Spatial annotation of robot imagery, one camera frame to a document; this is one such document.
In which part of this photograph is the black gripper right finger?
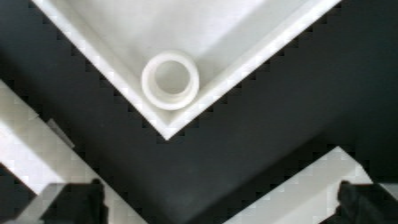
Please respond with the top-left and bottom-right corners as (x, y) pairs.
(319, 181), (398, 224)

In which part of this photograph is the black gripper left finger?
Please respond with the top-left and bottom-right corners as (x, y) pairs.
(40, 179), (108, 224)

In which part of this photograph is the white square tabletop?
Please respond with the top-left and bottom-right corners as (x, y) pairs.
(31, 0), (340, 138)

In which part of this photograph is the white obstacle fence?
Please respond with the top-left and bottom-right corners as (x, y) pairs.
(0, 80), (147, 224)

